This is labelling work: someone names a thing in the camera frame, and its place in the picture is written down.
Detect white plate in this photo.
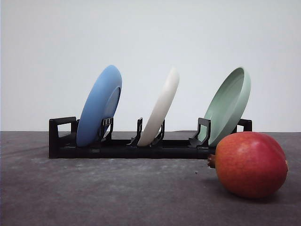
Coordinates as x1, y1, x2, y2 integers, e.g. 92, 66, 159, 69
138, 68, 180, 146

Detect red pomegranate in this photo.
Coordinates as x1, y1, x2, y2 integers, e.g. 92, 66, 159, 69
207, 131, 288, 199

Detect blue plate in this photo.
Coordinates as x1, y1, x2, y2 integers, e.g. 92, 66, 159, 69
76, 65, 122, 147

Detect green plate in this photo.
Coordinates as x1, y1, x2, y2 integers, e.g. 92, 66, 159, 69
198, 67, 251, 147

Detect black plastic dish rack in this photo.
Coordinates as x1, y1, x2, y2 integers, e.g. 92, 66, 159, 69
48, 116, 253, 159

